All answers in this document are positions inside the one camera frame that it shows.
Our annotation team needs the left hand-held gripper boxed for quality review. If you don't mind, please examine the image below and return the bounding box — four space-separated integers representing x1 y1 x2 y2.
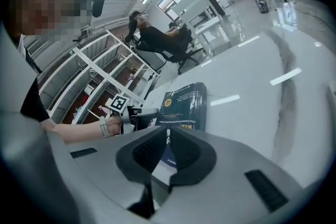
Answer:
109 94 160 135

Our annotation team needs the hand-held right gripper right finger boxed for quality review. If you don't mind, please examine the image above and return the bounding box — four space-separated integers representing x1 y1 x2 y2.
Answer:
152 126 307 224

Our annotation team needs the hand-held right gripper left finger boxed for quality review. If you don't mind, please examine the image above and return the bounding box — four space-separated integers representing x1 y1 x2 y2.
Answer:
1 112 169 224

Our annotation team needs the dark blue book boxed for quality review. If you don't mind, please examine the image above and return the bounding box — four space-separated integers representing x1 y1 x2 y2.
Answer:
151 82 207 185

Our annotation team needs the person's left forearm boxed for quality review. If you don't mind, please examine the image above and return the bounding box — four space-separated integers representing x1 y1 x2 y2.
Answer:
41 120 104 144

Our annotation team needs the person's left hand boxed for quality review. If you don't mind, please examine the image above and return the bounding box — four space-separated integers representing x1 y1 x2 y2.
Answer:
107 115 124 137

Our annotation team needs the beige watch band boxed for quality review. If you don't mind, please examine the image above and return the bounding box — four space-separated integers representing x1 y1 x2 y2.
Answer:
99 115 111 138

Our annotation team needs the black office chair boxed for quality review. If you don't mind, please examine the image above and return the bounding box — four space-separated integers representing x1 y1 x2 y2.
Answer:
124 19 205 76

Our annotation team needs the narrow white metal shelving unit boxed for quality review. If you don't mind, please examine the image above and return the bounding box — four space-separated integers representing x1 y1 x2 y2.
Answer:
78 30 161 87

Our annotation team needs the wide white metal shelving unit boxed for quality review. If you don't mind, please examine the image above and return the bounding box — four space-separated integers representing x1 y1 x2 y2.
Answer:
38 48 146 125

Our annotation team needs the person's face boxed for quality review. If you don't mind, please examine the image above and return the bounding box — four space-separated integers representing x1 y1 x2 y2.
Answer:
9 0 93 38

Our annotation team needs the black mesh bin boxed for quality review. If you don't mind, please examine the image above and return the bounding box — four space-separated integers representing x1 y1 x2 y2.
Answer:
255 0 269 14

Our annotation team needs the black head-worn camera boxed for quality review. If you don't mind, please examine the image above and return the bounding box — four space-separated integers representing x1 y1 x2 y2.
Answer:
91 0 108 18

